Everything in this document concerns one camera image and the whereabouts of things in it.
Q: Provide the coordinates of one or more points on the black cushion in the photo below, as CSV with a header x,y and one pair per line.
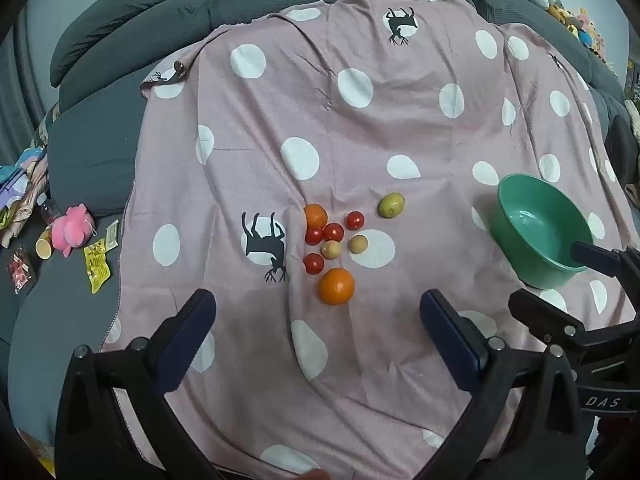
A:
x,y
620,142

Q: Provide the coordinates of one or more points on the small yellow jujube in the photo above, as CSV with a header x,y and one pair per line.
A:
x,y
331,249

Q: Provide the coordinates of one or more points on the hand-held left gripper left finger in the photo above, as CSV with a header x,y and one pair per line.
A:
x,y
192,332

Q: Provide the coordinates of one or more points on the green plastic bowl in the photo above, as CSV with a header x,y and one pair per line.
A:
x,y
530,220

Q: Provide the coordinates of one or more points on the red clear snack packet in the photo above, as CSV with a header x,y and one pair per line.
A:
x,y
20,267

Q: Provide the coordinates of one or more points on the pink plush toy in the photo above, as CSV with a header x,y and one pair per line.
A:
x,y
70,227

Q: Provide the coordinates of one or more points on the large orange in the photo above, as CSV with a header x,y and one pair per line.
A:
x,y
336,286

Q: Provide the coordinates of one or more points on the pile of colourful plush toys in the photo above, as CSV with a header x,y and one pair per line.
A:
x,y
577,22

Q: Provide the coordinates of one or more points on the large yellow-green jujube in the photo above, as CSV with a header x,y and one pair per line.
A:
x,y
391,205

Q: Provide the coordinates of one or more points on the pile of pastel clothes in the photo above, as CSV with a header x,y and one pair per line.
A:
x,y
22,180

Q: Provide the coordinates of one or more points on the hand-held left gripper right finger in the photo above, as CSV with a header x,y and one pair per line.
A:
x,y
447,335

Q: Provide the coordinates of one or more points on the grey sofa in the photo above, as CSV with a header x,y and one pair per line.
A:
x,y
100,150

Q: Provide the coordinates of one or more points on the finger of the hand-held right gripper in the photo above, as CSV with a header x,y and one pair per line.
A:
x,y
597,259
537,312

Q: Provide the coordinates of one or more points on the small orange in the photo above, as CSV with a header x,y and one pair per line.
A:
x,y
316,215

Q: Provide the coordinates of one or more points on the clear plastic bottle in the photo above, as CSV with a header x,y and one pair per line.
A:
x,y
48,211

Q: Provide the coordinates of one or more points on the pink polka dot blanket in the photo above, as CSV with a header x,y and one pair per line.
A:
x,y
350,135

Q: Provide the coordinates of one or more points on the pale green flat packet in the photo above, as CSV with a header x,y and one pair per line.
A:
x,y
112,235

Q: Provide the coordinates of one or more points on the green jujube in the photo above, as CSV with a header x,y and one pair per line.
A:
x,y
358,244

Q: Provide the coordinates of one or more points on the red cherry tomato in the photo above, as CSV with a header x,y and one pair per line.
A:
x,y
314,234
314,263
355,219
333,232

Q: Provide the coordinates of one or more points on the yellow snack packet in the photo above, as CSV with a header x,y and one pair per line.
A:
x,y
97,265

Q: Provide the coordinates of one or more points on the yellow paper cup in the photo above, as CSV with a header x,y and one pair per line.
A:
x,y
44,247

